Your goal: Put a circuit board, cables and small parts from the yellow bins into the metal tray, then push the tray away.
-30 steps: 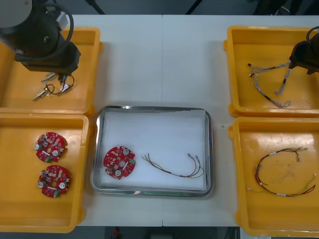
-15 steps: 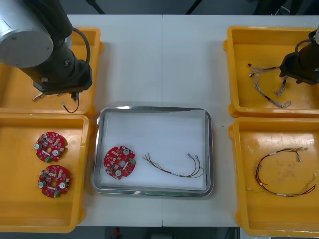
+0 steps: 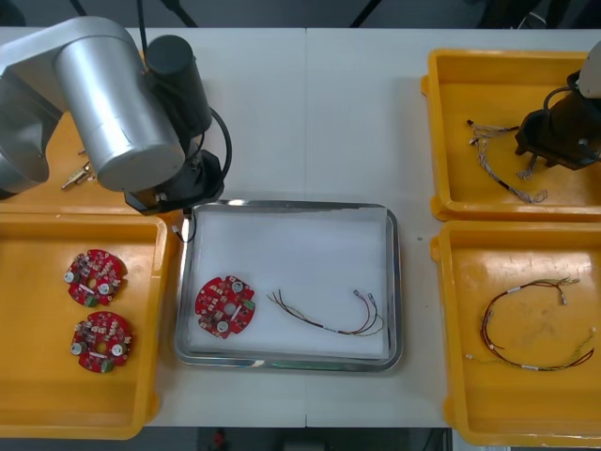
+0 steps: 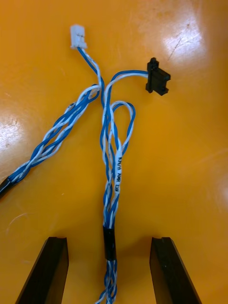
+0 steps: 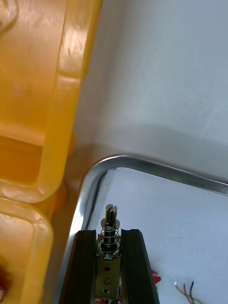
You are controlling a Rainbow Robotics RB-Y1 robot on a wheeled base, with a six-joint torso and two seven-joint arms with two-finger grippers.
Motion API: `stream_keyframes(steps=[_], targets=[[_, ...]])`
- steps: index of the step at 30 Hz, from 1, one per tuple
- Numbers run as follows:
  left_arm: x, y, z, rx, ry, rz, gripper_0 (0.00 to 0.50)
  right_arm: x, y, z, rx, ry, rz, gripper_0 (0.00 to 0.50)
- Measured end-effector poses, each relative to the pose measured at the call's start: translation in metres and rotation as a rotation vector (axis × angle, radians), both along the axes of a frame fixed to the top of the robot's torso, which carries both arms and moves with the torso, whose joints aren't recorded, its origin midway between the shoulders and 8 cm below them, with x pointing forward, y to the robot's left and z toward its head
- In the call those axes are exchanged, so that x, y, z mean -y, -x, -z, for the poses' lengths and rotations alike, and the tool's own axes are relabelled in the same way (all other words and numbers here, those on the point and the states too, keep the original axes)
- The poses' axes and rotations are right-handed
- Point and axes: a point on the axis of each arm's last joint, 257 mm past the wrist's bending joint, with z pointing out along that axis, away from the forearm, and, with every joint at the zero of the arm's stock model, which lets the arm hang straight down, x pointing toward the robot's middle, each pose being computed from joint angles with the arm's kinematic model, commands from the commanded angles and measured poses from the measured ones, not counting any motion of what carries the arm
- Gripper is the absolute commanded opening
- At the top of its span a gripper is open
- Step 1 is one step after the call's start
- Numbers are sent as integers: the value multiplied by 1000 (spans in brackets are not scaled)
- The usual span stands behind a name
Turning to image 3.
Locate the round red circuit board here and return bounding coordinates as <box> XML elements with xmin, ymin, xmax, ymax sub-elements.
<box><xmin>63</xmin><ymin>247</ymin><xmax>129</xmax><ymax>309</ymax></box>
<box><xmin>194</xmin><ymin>275</ymin><xmax>257</xmax><ymax>339</ymax></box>
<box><xmin>70</xmin><ymin>310</ymin><xmax>135</xmax><ymax>376</ymax></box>

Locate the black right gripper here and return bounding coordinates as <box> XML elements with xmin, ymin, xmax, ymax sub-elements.
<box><xmin>515</xmin><ymin>91</ymin><xmax>601</xmax><ymax>172</ymax></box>

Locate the yellow-orange plastic bin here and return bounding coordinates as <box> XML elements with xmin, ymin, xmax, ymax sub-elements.
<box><xmin>0</xmin><ymin>51</ymin><xmax>182</xmax><ymax>222</ymax></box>
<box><xmin>429</xmin><ymin>219</ymin><xmax>601</xmax><ymax>447</ymax></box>
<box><xmin>420</xmin><ymin>48</ymin><xmax>601</xmax><ymax>224</ymax></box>
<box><xmin>0</xmin><ymin>210</ymin><xmax>177</xmax><ymax>441</ymax></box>

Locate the steel tray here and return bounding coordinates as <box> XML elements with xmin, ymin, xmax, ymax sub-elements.
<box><xmin>173</xmin><ymin>199</ymin><xmax>404</xmax><ymax>374</ymax></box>

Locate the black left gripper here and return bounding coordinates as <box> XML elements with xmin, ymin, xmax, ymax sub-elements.
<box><xmin>124</xmin><ymin>149</ymin><xmax>223</xmax><ymax>217</ymax></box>

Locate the red black green-yellow wire harness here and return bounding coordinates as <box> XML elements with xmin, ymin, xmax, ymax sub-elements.
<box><xmin>478</xmin><ymin>275</ymin><xmax>582</xmax><ymax>352</ymax></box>
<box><xmin>465</xmin><ymin>328</ymin><xmax>597</xmax><ymax>373</ymax></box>
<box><xmin>266</xmin><ymin>288</ymin><xmax>386</xmax><ymax>337</ymax></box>

